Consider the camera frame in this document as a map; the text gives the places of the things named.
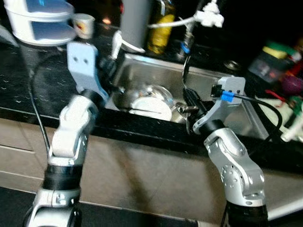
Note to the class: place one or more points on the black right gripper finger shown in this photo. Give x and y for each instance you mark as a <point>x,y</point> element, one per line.
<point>195,114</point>
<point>190,97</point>

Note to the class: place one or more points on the small metal utensil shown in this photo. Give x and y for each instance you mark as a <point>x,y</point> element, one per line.
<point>182,111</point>

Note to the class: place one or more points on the grey kitchen cabinet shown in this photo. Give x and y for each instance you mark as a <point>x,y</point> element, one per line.
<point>142,161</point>

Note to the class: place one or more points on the steel pot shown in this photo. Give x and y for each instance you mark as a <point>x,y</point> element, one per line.
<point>154,92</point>

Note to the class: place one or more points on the white plate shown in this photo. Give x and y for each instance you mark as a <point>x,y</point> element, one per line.
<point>151,109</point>

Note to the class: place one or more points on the stainless steel sink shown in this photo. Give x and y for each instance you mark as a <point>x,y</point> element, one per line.
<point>151,71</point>

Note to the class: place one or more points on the small printed paper cup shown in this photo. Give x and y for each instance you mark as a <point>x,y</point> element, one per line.
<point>84,26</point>

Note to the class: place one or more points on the grey cylindrical container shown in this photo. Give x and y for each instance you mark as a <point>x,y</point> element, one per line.
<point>135,23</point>

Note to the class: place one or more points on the yellow oil bottle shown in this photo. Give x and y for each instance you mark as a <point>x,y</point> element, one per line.
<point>161,35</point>

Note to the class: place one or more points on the black container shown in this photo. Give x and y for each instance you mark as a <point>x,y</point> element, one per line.
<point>267,68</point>

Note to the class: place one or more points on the white tray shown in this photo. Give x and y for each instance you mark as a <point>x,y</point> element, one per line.
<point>279,116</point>

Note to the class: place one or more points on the white faucet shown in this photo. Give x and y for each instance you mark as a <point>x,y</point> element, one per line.
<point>208,18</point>

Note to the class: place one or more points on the white tiered rack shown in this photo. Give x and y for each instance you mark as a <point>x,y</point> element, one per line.
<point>40,23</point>

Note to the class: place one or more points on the purple round object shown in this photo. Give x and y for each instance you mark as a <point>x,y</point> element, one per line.
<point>293,85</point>

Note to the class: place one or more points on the green yellow sponge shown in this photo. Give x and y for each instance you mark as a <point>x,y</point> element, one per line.
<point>279,49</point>

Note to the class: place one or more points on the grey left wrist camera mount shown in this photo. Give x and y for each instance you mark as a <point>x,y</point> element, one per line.
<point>83,66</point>

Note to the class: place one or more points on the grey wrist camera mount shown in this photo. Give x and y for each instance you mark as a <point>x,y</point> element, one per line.
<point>227,92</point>
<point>83,66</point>

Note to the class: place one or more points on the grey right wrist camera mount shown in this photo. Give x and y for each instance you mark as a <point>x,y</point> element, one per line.
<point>227,92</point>

